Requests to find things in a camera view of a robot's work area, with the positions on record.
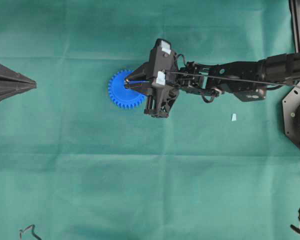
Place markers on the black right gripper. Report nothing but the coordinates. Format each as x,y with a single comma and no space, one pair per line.
154,79

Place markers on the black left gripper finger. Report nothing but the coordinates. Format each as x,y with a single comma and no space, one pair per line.
9,91
7,74

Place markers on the blue plastic gear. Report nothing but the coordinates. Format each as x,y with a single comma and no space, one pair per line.
120,96

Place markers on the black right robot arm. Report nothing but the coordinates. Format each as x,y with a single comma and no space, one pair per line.
247,80

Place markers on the small white paper scrap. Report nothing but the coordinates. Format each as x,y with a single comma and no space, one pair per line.
233,117

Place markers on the green table cloth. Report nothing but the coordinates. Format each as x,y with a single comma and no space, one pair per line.
80,168

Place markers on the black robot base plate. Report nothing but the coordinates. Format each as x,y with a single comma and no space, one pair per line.
291,115

